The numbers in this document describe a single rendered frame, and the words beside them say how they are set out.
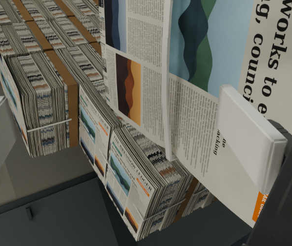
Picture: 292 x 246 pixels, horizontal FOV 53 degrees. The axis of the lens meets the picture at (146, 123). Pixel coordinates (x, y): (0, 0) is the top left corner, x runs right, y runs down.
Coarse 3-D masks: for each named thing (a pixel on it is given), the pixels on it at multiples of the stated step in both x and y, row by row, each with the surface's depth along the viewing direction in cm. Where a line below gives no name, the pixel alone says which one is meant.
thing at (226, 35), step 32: (224, 0) 24; (256, 0) 22; (288, 0) 20; (224, 32) 25; (256, 32) 22; (288, 32) 20; (224, 64) 26; (256, 64) 23; (288, 64) 21; (192, 96) 31; (256, 96) 24; (288, 96) 21; (192, 128) 33; (288, 128) 22; (192, 160) 34; (224, 160) 29; (224, 192) 30; (256, 192) 26
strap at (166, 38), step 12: (168, 0) 28; (168, 12) 29; (168, 24) 29; (168, 36) 30; (168, 48) 30; (168, 60) 31; (168, 72) 32; (168, 108) 34; (168, 120) 35; (168, 132) 36; (168, 144) 37; (168, 156) 38
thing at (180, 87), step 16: (160, 0) 31; (176, 0) 29; (192, 0) 27; (160, 16) 32; (176, 16) 30; (192, 16) 28; (160, 32) 33; (176, 32) 31; (192, 32) 29; (160, 48) 34; (176, 48) 31; (192, 48) 29; (160, 64) 35; (176, 64) 32; (192, 64) 30; (160, 80) 35; (176, 80) 33; (192, 80) 31; (160, 96) 36; (176, 96) 34; (160, 112) 37; (176, 112) 35; (160, 128) 38; (176, 128) 36; (160, 144) 39; (176, 144) 37
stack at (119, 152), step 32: (64, 32) 153; (96, 32) 157; (64, 64) 133; (96, 64) 136; (96, 96) 120; (96, 128) 120; (128, 128) 108; (96, 160) 131; (128, 160) 101; (160, 160) 100; (128, 192) 109; (160, 192) 95; (128, 224) 118; (160, 224) 119
